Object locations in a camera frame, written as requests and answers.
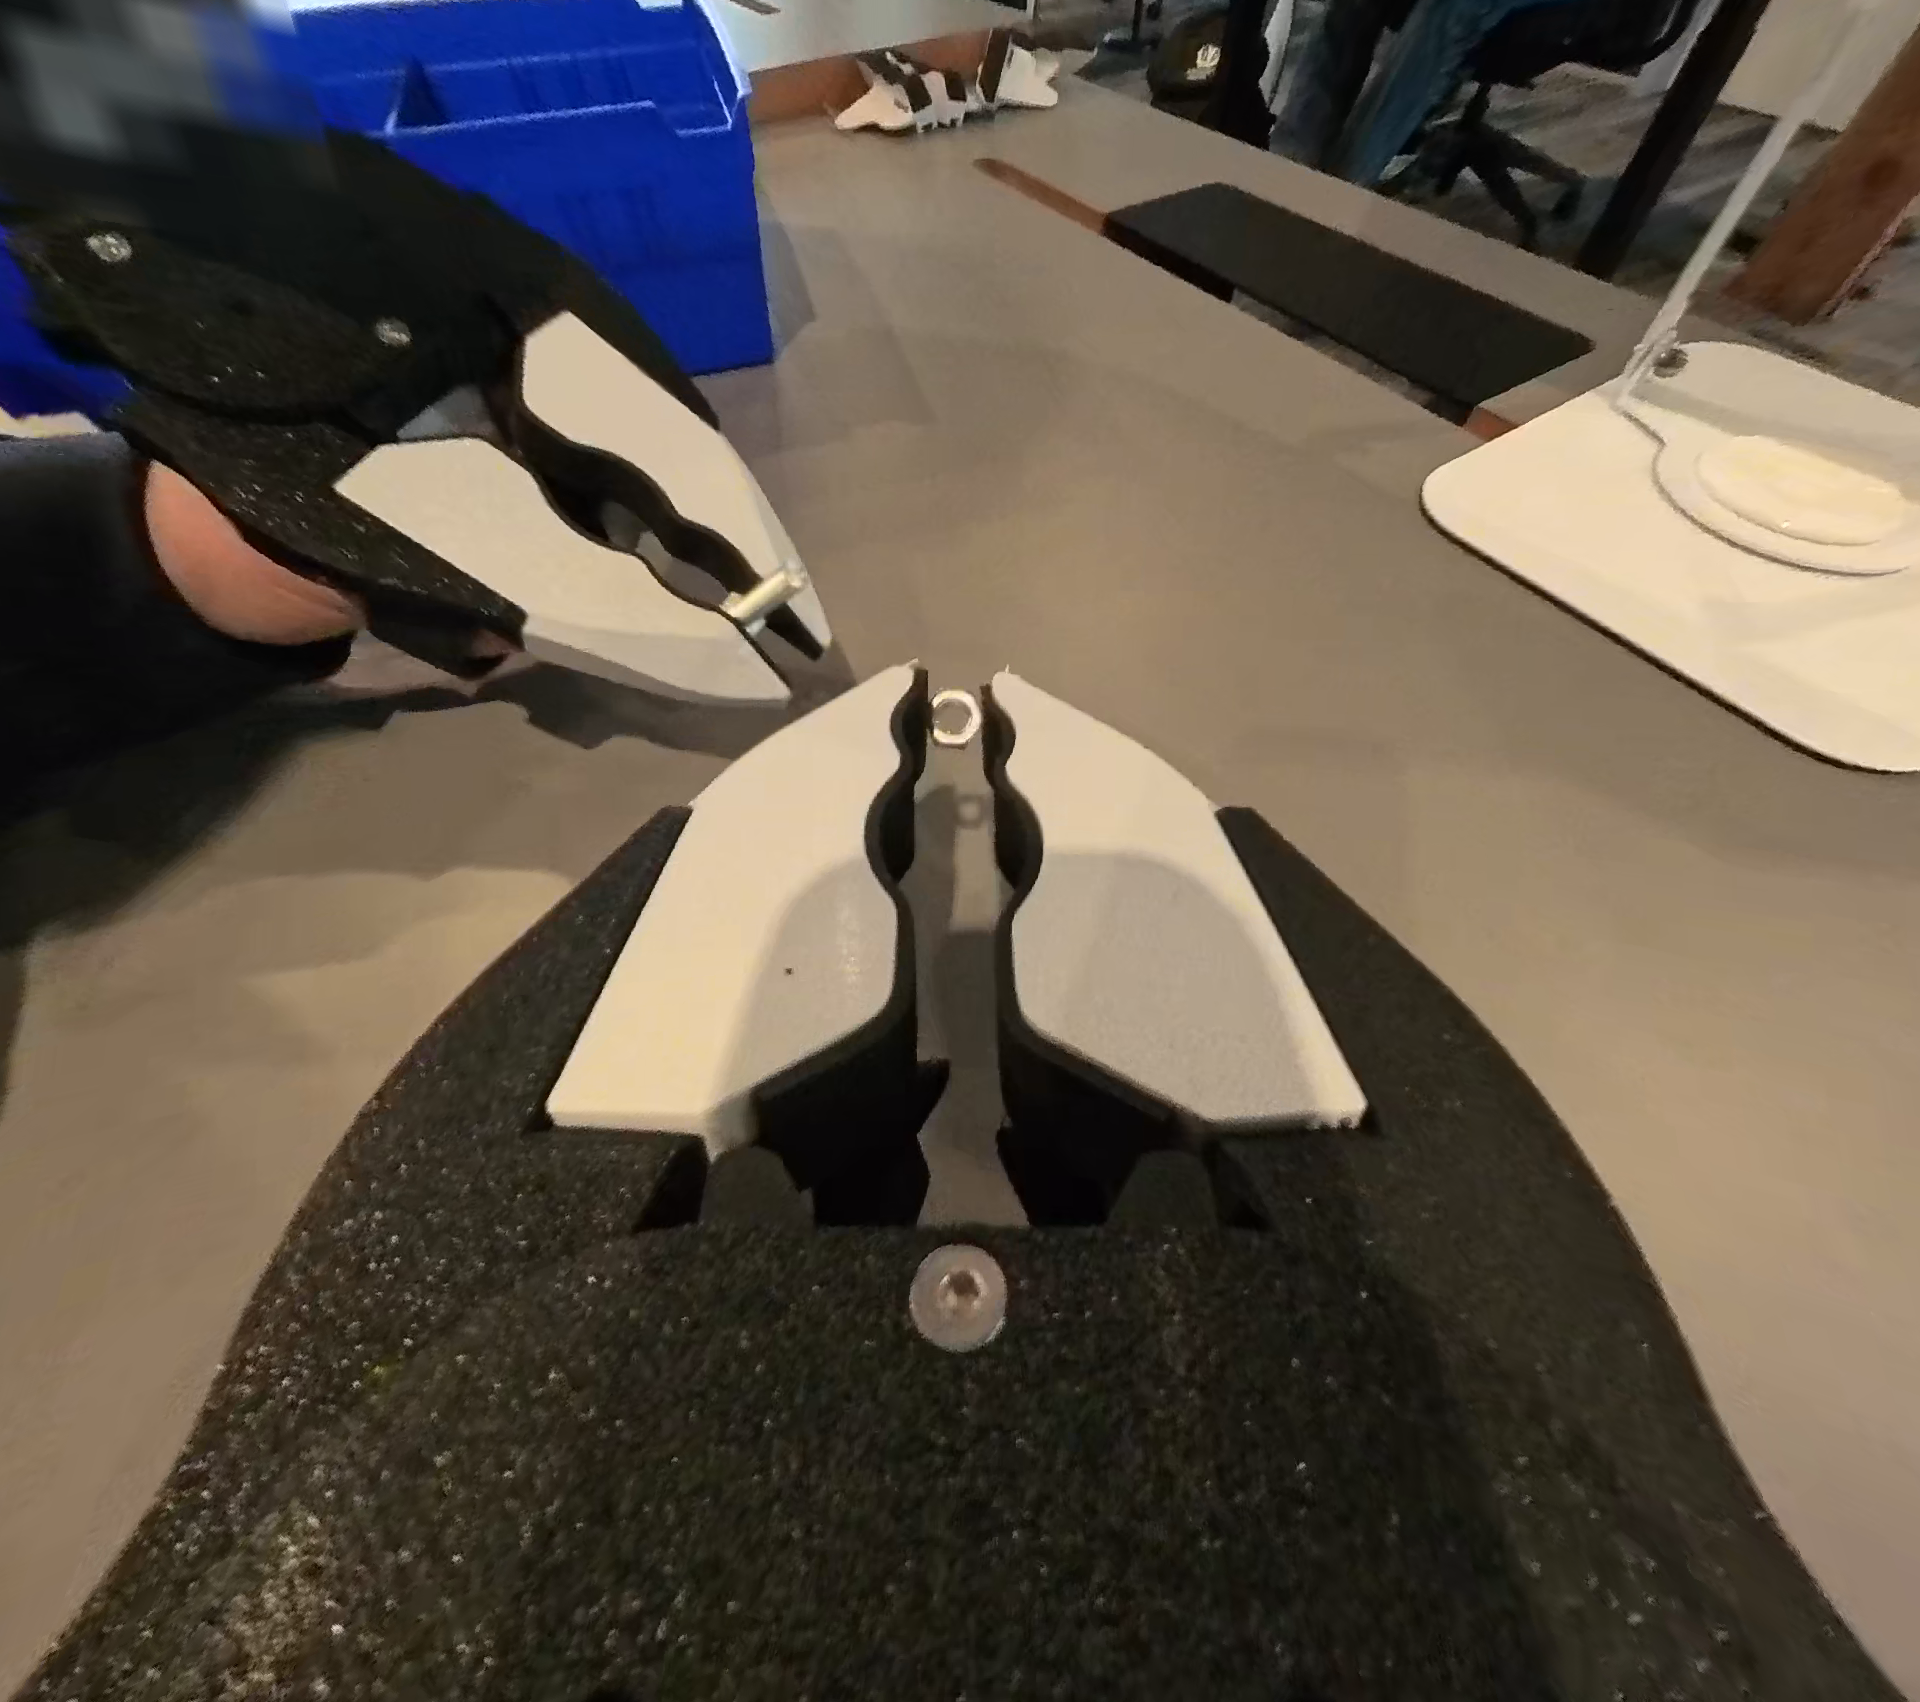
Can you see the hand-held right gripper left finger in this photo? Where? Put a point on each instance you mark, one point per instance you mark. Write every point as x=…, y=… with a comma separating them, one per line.
x=734, y=953

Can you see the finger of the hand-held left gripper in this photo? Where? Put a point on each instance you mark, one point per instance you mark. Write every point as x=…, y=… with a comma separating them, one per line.
x=660, y=443
x=570, y=607

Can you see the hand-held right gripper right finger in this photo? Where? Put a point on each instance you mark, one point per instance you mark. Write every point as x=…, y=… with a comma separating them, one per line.
x=1170, y=953

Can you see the silver long bolt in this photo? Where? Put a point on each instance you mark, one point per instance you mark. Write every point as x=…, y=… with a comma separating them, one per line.
x=763, y=601

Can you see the silver hex nut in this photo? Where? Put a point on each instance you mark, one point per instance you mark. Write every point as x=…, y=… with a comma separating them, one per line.
x=955, y=715

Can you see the person's left forearm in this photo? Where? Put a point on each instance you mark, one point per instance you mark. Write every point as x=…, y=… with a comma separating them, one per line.
x=74, y=623

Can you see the person's left hand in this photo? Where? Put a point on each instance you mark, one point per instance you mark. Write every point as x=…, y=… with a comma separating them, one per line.
x=241, y=576

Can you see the blue plastic bin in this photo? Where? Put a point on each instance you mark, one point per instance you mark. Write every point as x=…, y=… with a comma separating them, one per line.
x=601, y=233

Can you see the white and black plastic parts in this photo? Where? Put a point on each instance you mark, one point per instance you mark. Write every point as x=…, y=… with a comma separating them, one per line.
x=885, y=104

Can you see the white document stand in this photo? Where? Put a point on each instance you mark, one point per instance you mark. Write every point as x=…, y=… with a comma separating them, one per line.
x=1574, y=503

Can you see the black backpack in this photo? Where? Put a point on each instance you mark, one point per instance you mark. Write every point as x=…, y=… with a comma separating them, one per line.
x=1200, y=60

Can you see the black desk mat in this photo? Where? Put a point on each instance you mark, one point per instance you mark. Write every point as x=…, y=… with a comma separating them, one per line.
x=1350, y=293

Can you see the black office chair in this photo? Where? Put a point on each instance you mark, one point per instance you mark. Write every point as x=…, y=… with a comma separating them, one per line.
x=1634, y=7

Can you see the wooden post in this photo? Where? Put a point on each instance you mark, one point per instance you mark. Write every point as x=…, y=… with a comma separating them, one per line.
x=1845, y=202

